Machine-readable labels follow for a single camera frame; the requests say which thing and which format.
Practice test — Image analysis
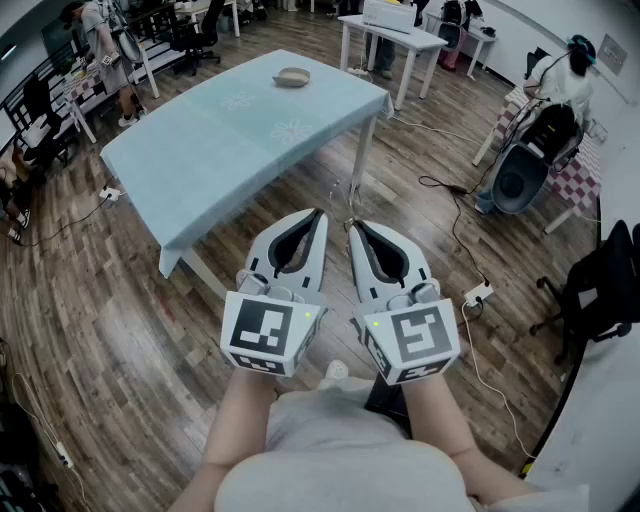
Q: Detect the black metal railing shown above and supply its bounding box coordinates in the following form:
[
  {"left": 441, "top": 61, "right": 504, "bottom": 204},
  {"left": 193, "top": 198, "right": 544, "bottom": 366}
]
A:
[{"left": 0, "top": 39, "right": 84, "bottom": 156}]

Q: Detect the black floor cable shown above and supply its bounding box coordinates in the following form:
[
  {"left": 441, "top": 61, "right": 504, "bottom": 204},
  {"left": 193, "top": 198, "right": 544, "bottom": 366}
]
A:
[{"left": 417, "top": 173, "right": 490, "bottom": 287}]

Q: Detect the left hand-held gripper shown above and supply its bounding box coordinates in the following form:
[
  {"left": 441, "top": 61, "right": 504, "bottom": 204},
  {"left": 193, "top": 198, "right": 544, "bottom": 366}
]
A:
[{"left": 219, "top": 207, "right": 330, "bottom": 379}]

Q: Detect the person's grey shirt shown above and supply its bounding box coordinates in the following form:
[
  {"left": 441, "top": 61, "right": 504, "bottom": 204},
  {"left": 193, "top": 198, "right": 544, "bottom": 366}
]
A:
[{"left": 214, "top": 374, "right": 591, "bottom": 512}]

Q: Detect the black office chair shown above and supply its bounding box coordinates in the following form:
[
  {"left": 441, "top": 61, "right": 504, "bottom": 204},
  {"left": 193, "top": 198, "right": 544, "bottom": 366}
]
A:
[
  {"left": 529, "top": 219, "right": 640, "bottom": 366},
  {"left": 168, "top": 0, "right": 227, "bottom": 77},
  {"left": 524, "top": 46, "right": 552, "bottom": 80}
]

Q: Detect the grey hard-shell backpack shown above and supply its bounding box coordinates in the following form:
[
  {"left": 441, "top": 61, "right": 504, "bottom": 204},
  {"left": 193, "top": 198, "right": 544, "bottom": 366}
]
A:
[
  {"left": 107, "top": 0, "right": 146, "bottom": 65},
  {"left": 491, "top": 141, "right": 551, "bottom": 216}
]

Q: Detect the red white checkered tablecloth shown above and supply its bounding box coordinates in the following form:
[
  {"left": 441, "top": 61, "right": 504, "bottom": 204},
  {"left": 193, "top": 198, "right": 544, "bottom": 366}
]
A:
[
  {"left": 62, "top": 67, "right": 109, "bottom": 109},
  {"left": 494, "top": 84, "right": 604, "bottom": 221}
]

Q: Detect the person's right forearm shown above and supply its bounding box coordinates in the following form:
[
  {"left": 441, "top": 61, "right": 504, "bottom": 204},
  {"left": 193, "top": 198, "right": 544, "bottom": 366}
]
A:
[{"left": 402, "top": 374, "right": 539, "bottom": 506}]

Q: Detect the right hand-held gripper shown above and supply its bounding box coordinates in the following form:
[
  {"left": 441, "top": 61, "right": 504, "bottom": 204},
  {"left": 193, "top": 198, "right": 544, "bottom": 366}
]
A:
[{"left": 347, "top": 219, "right": 462, "bottom": 387}]

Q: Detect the white box appliance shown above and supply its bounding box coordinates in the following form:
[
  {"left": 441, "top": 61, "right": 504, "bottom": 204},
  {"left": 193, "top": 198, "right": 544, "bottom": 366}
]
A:
[{"left": 361, "top": 0, "right": 417, "bottom": 36}]

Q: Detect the white table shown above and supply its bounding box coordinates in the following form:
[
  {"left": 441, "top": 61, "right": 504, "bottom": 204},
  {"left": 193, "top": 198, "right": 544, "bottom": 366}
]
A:
[
  {"left": 63, "top": 47, "right": 161, "bottom": 145},
  {"left": 189, "top": 0, "right": 242, "bottom": 40},
  {"left": 423, "top": 10, "right": 500, "bottom": 80},
  {"left": 471, "top": 84, "right": 601, "bottom": 236},
  {"left": 337, "top": 13, "right": 450, "bottom": 112}
]

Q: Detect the person's white shoe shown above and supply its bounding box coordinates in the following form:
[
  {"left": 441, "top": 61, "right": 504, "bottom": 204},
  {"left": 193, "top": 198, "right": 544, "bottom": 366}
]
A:
[{"left": 324, "top": 358, "right": 350, "bottom": 390}]

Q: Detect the black backpack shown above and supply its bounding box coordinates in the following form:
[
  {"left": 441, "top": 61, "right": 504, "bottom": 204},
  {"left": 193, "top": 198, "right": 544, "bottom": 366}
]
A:
[{"left": 519, "top": 102, "right": 585, "bottom": 169}]

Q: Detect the black waist bag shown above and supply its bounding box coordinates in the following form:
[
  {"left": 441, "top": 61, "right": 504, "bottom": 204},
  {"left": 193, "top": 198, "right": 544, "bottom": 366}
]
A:
[{"left": 363, "top": 378, "right": 412, "bottom": 436}]

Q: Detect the person's left forearm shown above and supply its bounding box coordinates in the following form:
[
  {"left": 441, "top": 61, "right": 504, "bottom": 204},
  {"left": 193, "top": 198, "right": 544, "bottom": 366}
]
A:
[{"left": 169, "top": 367, "right": 281, "bottom": 512}]

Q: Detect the white floor cable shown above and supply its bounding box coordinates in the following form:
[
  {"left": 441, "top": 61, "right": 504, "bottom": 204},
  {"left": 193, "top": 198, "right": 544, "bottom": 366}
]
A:
[
  {"left": 389, "top": 115, "right": 484, "bottom": 146},
  {"left": 458, "top": 302, "right": 537, "bottom": 460}
]

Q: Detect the grey wall plaque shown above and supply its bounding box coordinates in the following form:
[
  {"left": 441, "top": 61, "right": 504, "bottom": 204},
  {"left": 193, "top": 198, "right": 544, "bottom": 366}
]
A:
[{"left": 597, "top": 33, "right": 629, "bottom": 77}]

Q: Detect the light blue flowered tablecloth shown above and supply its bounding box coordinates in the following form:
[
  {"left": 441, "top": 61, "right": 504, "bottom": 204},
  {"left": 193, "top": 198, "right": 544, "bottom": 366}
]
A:
[{"left": 99, "top": 48, "right": 396, "bottom": 280}]

